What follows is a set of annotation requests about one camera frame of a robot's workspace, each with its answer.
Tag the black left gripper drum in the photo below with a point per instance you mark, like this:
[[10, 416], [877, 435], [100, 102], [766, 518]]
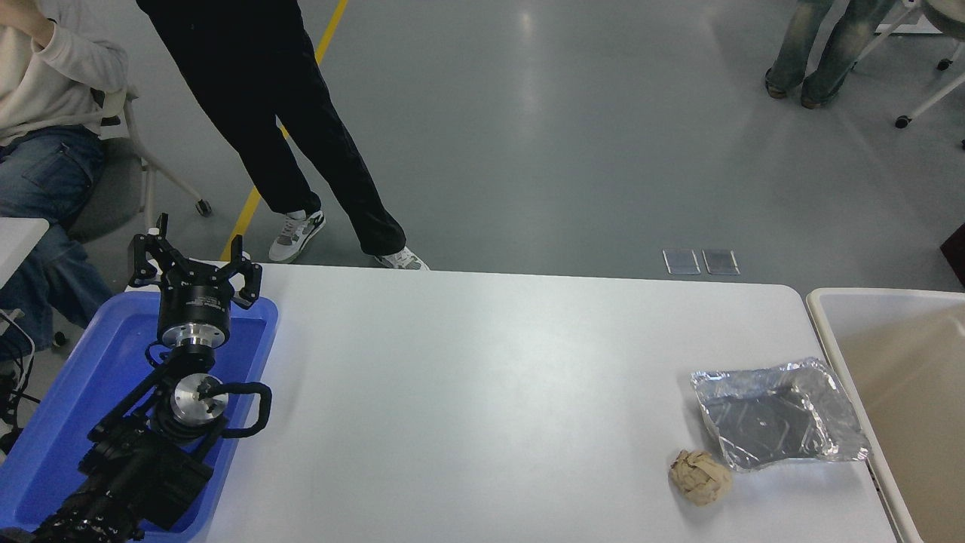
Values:
[[194, 302]]

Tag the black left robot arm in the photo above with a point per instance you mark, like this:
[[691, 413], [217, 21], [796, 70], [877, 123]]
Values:
[[139, 471]]

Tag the person's hand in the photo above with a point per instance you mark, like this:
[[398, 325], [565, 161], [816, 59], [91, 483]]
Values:
[[22, 9]]

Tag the grey wheeled chair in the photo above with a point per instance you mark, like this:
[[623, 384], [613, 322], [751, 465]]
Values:
[[109, 188]]

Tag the small white table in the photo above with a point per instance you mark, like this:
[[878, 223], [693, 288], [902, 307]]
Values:
[[19, 241]]

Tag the blue plastic tray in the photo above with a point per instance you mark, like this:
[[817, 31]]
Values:
[[75, 392]]

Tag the standing person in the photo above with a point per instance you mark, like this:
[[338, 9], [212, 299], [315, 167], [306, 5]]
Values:
[[256, 98]]

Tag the seated person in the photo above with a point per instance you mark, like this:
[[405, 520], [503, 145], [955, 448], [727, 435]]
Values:
[[45, 98]]

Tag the crumpled tan paper ball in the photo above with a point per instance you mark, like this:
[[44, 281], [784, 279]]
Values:
[[700, 477]]

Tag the crinkled foil tray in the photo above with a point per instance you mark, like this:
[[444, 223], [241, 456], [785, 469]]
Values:
[[776, 418]]

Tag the large pale bin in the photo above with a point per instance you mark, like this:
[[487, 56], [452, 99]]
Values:
[[905, 392]]

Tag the dark brown object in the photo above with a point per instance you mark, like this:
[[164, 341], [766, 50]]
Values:
[[954, 256]]

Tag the white wheeled chair frame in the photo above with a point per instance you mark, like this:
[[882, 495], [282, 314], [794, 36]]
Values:
[[931, 96]]

